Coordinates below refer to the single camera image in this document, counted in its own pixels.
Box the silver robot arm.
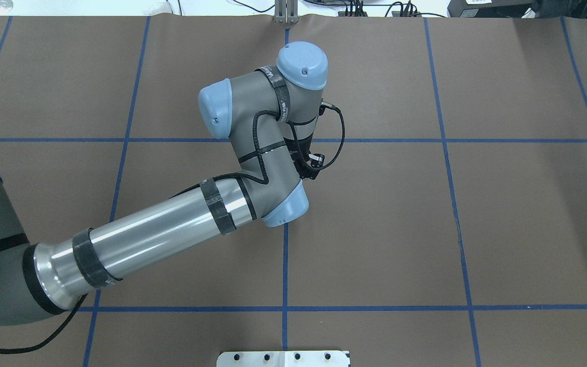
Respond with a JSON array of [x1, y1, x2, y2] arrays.
[[0, 41, 328, 326]]

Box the brown paper table cover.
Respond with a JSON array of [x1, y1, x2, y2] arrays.
[[0, 14, 587, 366]]

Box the black box with label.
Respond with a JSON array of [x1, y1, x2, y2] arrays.
[[447, 1, 534, 18]]

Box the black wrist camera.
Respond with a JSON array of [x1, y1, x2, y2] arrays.
[[299, 153, 326, 180]]

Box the aluminium frame post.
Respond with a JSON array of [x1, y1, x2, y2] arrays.
[[273, 0, 300, 24]]

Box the white camera stand pedestal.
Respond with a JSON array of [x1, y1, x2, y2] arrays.
[[216, 350, 351, 366]]

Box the black camera cable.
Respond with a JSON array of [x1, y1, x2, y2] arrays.
[[0, 101, 346, 354]]

